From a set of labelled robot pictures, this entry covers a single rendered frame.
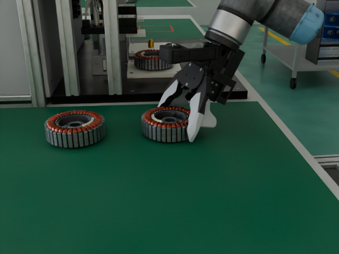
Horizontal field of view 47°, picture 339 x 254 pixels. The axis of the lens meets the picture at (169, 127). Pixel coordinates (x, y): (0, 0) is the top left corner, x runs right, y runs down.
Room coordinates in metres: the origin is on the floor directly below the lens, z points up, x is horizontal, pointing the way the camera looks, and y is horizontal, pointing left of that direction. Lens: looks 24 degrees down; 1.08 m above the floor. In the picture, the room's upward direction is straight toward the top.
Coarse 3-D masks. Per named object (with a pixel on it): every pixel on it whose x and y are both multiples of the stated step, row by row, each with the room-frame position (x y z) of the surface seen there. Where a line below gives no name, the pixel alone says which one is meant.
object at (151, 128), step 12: (156, 108) 0.74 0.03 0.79; (168, 108) 0.75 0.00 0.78; (180, 108) 0.74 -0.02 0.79; (144, 120) 0.69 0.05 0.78; (156, 120) 0.68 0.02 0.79; (168, 120) 0.72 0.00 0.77; (180, 120) 0.73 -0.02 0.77; (144, 132) 0.68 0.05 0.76; (156, 132) 0.66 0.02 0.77; (168, 132) 0.65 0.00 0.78; (180, 132) 0.66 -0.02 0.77
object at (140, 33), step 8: (120, 16) 1.08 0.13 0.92; (128, 16) 1.08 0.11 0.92; (136, 16) 1.11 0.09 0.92; (120, 24) 1.05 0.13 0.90; (128, 24) 1.05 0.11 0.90; (136, 24) 1.05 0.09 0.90; (88, 32) 1.04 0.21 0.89; (96, 32) 1.04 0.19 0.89; (104, 32) 1.04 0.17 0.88; (120, 32) 1.04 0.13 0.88; (128, 32) 1.05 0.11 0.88; (136, 32) 1.05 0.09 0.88; (144, 32) 1.06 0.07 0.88
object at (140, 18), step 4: (120, 4) 1.34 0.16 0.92; (124, 4) 1.34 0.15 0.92; (128, 4) 1.34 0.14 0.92; (132, 4) 1.34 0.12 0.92; (120, 8) 1.29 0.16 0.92; (124, 8) 1.29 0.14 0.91; (128, 8) 1.29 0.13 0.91; (132, 8) 1.29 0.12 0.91; (92, 12) 1.33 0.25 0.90; (100, 12) 1.33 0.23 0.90; (120, 12) 1.29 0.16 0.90; (124, 12) 1.29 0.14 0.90; (128, 12) 1.29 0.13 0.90; (132, 12) 1.29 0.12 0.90; (136, 12) 1.29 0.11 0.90; (92, 16) 1.28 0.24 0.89; (100, 16) 1.28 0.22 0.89; (140, 16) 1.35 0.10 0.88; (140, 20) 1.29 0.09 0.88
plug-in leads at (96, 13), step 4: (92, 0) 1.05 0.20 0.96; (88, 4) 1.05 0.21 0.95; (96, 4) 1.09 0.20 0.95; (96, 8) 1.09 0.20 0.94; (96, 12) 1.08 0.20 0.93; (96, 16) 1.05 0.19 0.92; (84, 20) 1.04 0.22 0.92; (88, 20) 1.05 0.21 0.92; (96, 20) 1.05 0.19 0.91; (84, 24) 1.04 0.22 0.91; (88, 24) 1.04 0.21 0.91; (96, 24) 1.05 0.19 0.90
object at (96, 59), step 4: (92, 52) 1.07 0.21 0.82; (96, 52) 1.07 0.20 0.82; (104, 52) 1.07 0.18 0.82; (92, 56) 1.04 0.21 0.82; (96, 56) 1.04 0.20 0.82; (100, 56) 1.04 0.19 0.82; (104, 56) 1.04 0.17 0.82; (92, 60) 1.03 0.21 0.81; (96, 60) 1.04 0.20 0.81; (100, 60) 1.04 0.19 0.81; (92, 64) 1.03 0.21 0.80; (96, 64) 1.04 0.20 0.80; (100, 64) 1.04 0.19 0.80; (92, 68) 1.03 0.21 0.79; (96, 68) 1.04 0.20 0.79; (100, 68) 1.04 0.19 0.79; (92, 72) 1.03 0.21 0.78; (96, 72) 1.04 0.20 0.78; (100, 72) 1.04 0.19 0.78; (104, 72) 1.04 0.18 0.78
